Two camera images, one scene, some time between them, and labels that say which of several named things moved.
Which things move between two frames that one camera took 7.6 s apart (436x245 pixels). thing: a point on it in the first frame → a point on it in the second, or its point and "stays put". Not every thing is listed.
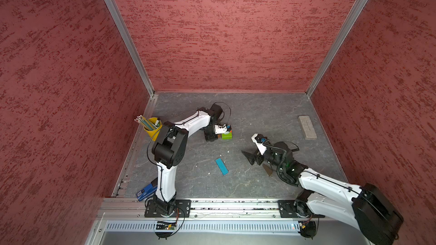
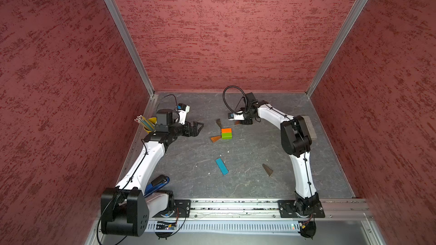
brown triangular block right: (268, 169) stays put
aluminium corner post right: (344, 33) stays put
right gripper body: (269, 156) → (248, 117)
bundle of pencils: (146, 123) stays put
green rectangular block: (228, 136) stays put
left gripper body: (209, 132) → (184, 130)
